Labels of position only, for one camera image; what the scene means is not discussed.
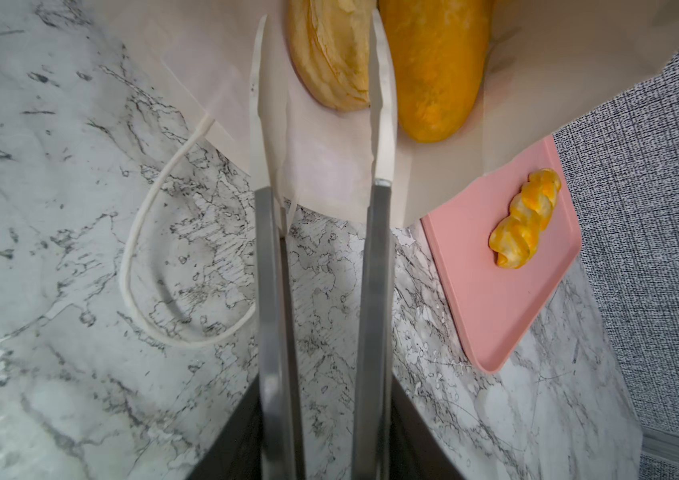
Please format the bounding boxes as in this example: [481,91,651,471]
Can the long orange fake bread loaf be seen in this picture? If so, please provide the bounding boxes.
[379,1,493,143]

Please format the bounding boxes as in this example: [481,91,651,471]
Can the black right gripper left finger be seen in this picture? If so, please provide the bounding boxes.
[187,376,263,480]

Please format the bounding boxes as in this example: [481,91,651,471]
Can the pink plastic tray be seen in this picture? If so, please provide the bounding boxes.
[421,137,583,374]

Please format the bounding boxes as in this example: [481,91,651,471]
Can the round brown fake bun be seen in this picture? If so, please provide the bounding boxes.
[286,0,377,112]

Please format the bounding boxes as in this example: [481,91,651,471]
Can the yellow twisted fake bread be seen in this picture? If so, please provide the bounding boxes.
[489,168,561,269]

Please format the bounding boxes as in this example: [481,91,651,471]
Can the metal tongs with white tips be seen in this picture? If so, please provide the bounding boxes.
[249,13,397,479]

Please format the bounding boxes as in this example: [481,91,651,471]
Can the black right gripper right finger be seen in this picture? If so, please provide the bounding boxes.
[389,377,463,480]

